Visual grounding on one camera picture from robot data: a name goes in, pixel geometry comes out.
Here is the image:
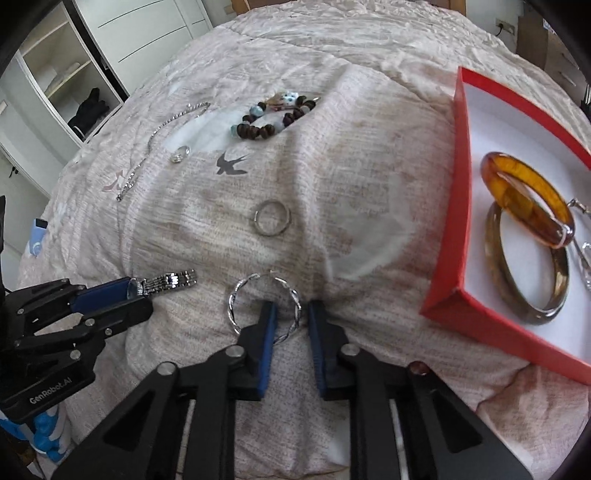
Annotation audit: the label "silver metal wristwatch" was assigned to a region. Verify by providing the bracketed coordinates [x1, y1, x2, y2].
[127, 269, 197, 299]

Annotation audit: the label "dark translucent brown bangle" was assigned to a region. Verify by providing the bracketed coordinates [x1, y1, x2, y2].
[484, 203, 570, 325]

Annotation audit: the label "silver twisted bangle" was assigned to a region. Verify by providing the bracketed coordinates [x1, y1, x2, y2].
[225, 270, 304, 346]

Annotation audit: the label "amber orange bangle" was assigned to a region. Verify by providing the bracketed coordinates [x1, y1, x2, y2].
[480, 152, 575, 249]

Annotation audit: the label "thin metal wire bangle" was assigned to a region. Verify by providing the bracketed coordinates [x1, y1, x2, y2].
[568, 198, 591, 291]

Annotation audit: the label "red jewelry box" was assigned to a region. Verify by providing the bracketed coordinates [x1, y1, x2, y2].
[419, 66, 591, 386]

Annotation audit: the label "blue white gloved left hand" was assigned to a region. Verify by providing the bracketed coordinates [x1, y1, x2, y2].
[1, 404, 71, 464]

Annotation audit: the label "black folded clothes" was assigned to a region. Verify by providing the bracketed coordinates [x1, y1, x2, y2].
[68, 87, 110, 140]

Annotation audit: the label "white wardrobe with shelves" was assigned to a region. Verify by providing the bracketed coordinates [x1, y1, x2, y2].
[1, 0, 213, 195]

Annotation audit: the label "pink quilted bedspread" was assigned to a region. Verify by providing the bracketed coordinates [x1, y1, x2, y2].
[18, 1, 590, 479]

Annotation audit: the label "wooden drawer nightstand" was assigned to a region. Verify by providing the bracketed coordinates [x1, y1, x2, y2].
[517, 12, 588, 106]

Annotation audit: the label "silver chain necklace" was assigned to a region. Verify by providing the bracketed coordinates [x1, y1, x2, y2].
[115, 101, 212, 203]

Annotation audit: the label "silver band ring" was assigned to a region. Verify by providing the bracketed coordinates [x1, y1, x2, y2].
[251, 199, 293, 238]

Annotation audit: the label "dark beaded bracelet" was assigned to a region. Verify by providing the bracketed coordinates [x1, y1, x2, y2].
[229, 91, 321, 142]

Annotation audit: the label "wall power socket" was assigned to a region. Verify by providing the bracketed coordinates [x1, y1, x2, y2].
[495, 19, 517, 36]

